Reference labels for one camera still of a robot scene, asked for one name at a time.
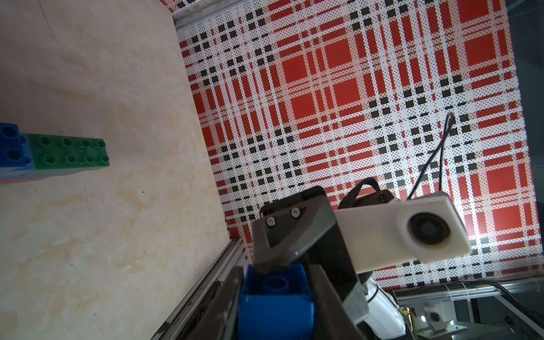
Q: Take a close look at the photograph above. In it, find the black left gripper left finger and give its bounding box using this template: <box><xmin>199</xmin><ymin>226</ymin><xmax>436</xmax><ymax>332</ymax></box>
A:
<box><xmin>188</xmin><ymin>266</ymin><xmax>245</xmax><ymax>340</ymax></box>

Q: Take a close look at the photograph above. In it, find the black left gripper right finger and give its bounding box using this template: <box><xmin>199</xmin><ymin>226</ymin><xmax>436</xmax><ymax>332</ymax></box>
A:
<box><xmin>308</xmin><ymin>264</ymin><xmax>366</xmax><ymax>340</ymax></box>

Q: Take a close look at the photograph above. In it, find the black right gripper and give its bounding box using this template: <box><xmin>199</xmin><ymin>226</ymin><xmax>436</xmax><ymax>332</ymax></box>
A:
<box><xmin>252</xmin><ymin>186</ymin><xmax>369</xmax><ymax>323</ymax></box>

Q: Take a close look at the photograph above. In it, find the blue lego brick front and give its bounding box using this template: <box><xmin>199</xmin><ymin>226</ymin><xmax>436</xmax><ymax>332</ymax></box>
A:
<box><xmin>238</xmin><ymin>264</ymin><xmax>315</xmax><ymax>340</ymax></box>

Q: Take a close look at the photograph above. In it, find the green lego brick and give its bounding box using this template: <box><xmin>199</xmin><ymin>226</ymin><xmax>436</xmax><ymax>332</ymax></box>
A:
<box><xmin>26</xmin><ymin>133</ymin><xmax>110</xmax><ymax>171</ymax></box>

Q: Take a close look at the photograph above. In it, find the blue tiny lego brick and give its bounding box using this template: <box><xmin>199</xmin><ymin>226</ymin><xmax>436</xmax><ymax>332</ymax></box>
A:
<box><xmin>1</xmin><ymin>123</ymin><xmax>35</xmax><ymax>177</ymax></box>

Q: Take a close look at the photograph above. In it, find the red lego brick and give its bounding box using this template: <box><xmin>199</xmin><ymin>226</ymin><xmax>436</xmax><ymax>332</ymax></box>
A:
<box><xmin>0</xmin><ymin>177</ymin><xmax>43</xmax><ymax>186</ymax></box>

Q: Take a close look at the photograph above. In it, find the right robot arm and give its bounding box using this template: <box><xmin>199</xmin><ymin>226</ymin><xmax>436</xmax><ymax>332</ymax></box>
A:
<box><xmin>252</xmin><ymin>186</ymin><xmax>406</xmax><ymax>339</ymax></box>

